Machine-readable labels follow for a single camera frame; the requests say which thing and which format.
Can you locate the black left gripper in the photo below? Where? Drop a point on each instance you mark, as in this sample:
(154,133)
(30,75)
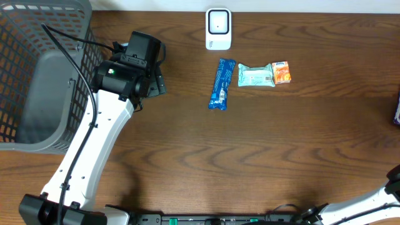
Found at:
(158,84)

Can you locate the blue Oreo cookie pack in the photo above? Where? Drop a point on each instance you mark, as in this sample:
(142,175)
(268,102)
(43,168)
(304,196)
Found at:
(222,81)

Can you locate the teal wet wipes pack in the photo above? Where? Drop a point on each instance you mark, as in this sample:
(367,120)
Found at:
(255,76)

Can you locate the pink purple floral packet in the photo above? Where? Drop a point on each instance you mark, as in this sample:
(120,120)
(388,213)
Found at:
(396,119)

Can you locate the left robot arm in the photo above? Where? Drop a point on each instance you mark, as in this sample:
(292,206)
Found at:
(116,91)

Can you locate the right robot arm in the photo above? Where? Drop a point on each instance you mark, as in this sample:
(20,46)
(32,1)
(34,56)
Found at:
(377,205)

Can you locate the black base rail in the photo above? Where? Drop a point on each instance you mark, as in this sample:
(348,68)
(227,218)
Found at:
(285,214)

